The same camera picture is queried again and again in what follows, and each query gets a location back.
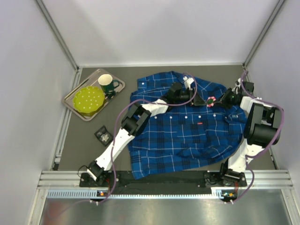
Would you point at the yellow-green dotted plate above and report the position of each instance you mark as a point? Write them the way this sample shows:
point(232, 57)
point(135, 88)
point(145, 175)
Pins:
point(88, 100)

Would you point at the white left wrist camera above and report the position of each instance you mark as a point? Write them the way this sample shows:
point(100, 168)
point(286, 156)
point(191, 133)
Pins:
point(188, 82)

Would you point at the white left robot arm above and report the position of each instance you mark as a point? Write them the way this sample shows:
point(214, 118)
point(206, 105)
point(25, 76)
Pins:
point(135, 121)

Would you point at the silver maple leaf brooch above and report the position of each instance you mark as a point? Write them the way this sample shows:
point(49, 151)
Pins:
point(105, 138)

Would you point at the blue plaid shirt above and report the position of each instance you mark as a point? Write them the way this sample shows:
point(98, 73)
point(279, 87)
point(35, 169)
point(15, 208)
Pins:
point(186, 137)

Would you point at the green mug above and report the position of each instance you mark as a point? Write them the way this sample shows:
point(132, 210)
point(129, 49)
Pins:
point(107, 83)

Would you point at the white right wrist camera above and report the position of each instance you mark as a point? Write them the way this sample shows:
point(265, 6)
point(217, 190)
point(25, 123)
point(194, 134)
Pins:
point(238, 82)

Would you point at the silver metal tray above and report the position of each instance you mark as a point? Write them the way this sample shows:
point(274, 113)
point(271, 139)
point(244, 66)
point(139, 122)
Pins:
point(92, 80)

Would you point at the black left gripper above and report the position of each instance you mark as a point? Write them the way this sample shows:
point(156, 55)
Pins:
point(194, 97)

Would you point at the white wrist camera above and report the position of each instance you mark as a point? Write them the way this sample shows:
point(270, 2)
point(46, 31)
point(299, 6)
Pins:
point(188, 82)
point(238, 82)

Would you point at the small black frame box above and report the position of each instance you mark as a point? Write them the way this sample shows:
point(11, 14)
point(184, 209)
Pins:
point(103, 130)

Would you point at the pink flower brooch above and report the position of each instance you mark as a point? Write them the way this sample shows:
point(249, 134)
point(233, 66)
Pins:
point(210, 101)

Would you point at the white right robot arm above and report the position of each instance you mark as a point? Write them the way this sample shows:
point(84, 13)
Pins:
point(262, 129)

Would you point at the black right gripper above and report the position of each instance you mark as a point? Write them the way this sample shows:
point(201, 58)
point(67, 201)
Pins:
point(225, 97)

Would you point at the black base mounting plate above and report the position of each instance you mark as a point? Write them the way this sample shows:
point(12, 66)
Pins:
point(176, 183)

